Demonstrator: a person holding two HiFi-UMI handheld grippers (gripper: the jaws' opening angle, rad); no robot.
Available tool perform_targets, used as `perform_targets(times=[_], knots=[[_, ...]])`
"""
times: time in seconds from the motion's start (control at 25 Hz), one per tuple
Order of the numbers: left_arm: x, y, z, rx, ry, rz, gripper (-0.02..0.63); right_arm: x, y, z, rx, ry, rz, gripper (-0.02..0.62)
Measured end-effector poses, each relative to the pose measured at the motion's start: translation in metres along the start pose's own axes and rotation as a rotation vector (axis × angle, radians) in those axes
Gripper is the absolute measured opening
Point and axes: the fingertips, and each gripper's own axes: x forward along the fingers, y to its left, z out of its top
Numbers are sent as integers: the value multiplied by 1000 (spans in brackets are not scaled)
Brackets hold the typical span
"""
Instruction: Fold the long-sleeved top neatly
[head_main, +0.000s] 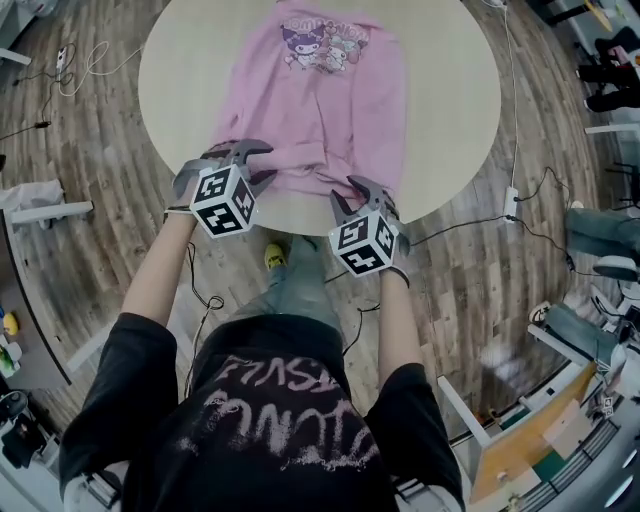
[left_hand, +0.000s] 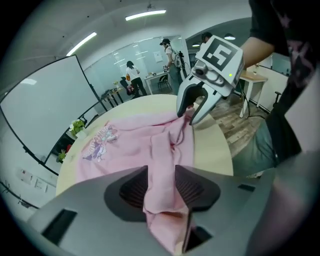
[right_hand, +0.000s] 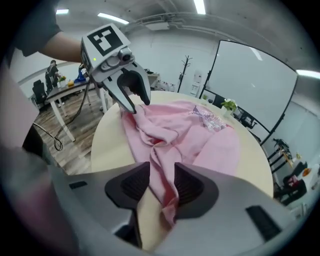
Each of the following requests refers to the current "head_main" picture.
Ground dark desk with white legs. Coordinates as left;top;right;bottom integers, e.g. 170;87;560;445
0;197;96;389

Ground yellow-flowered potted plant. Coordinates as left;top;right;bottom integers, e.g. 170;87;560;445
0;342;24;376

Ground pink cartoon sweatshirt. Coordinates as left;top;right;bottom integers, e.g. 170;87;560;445
208;0;407;197

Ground black office chair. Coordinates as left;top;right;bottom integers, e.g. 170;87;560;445
577;27;640;89

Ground person's black printed t-shirt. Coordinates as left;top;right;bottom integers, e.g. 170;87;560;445
58;312;464;512

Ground white floor cable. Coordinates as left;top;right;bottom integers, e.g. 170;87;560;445
57;39;146;97

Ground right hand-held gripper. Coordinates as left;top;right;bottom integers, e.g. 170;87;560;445
327;174;414;279

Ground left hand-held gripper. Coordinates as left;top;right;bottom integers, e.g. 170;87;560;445
171;138;279;241

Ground wooden board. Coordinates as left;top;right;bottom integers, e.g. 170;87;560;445
467;359;601;504

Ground yellow-top desk with black legs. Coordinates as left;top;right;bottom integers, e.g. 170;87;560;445
524;0;616;29

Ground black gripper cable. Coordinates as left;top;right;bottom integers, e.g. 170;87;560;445
185;242;226;396

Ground person's left yellow shoe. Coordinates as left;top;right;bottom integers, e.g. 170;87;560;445
263;242;290;271

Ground person's left forearm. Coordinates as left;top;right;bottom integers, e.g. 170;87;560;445
121;209;199;346

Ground person's right forearm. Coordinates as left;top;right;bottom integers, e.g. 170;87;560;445
374;267;426;389

